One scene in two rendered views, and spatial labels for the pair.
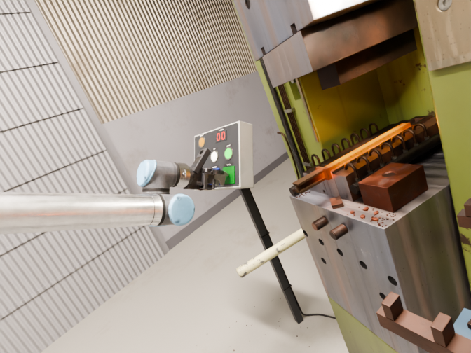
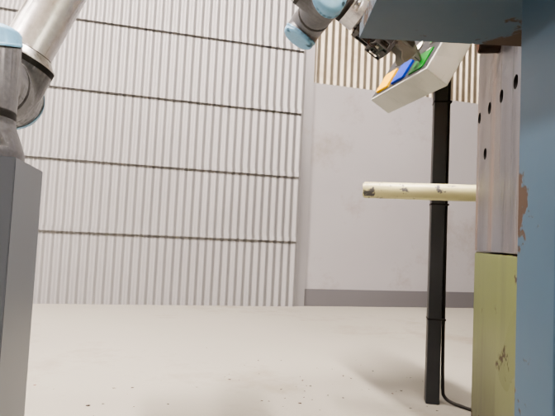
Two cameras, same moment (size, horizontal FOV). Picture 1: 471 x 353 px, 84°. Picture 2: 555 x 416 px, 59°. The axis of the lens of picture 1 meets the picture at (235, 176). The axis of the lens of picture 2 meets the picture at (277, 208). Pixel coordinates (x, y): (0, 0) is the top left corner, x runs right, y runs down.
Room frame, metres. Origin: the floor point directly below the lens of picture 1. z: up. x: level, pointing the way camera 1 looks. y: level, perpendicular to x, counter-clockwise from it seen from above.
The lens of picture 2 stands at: (-0.33, -0.21, 0.48)
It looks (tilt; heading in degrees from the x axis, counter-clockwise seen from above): 3 degrees up; 25
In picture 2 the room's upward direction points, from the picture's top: 3 degrees clockwise
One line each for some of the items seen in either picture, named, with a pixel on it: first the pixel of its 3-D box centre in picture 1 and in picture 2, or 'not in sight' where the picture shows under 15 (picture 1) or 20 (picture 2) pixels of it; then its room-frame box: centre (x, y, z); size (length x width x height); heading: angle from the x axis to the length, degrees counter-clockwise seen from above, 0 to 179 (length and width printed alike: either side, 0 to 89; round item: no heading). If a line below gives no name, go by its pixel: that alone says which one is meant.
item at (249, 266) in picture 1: (280, 247); (445, 192); (1.04, -0.06, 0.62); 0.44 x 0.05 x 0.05; 106
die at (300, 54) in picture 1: (343, 39); not in sight; (0.79, -0.44, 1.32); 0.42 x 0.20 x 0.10; 106
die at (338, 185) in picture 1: (374, 153); not in sight; (0.79, -0.44, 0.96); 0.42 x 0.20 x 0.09; 106
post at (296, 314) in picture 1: (267, 244); (436, 224); (1.25, -0.01, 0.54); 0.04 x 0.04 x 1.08; 16
